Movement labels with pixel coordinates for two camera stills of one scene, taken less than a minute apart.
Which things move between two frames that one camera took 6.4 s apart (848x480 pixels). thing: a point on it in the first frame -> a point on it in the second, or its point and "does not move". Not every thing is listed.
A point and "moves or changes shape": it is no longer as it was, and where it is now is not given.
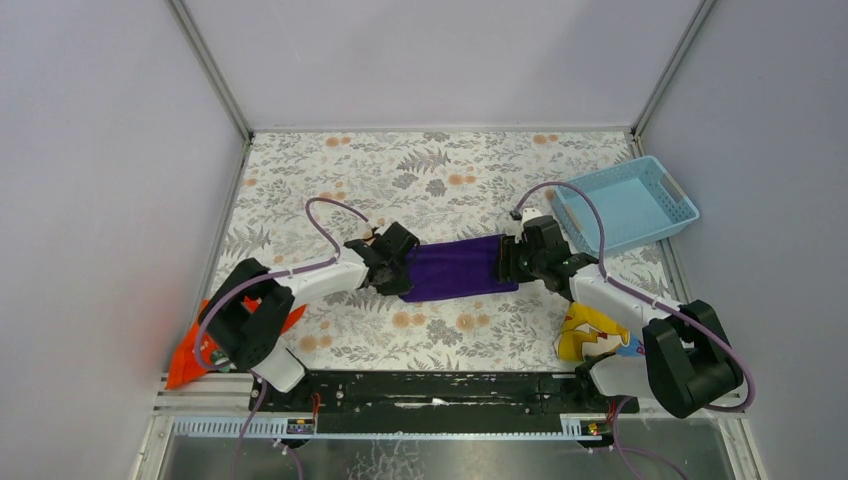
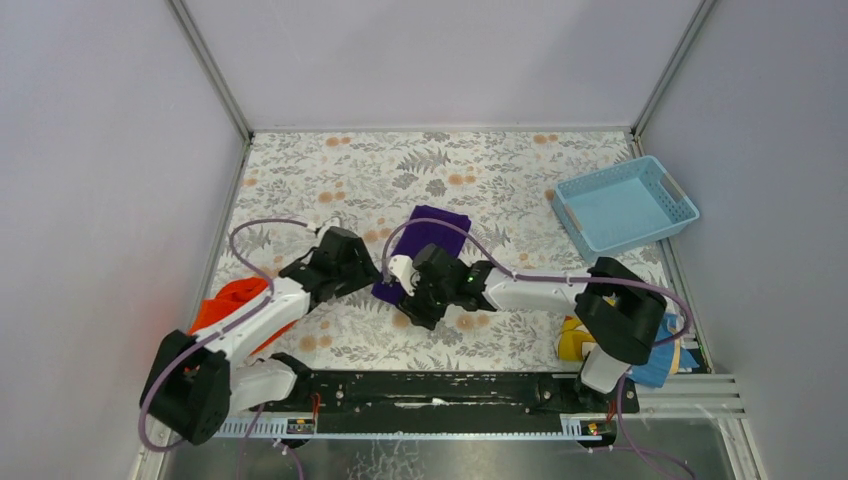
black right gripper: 515,258 -> 419,291
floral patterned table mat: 301,195 does not move
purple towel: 455,267 moves or changes shape
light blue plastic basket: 640,200 does not move
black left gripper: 397,263 -> 357,263
